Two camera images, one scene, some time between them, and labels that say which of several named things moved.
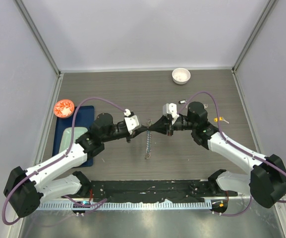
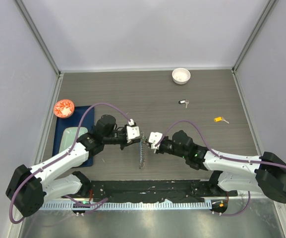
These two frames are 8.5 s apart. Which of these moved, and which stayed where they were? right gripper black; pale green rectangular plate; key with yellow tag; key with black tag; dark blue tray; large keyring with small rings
Moved: large keyring with small rings; right gripper black
Stayed: pale green rectangular plate; dark blue tray; key with black tag; key with yellow tag
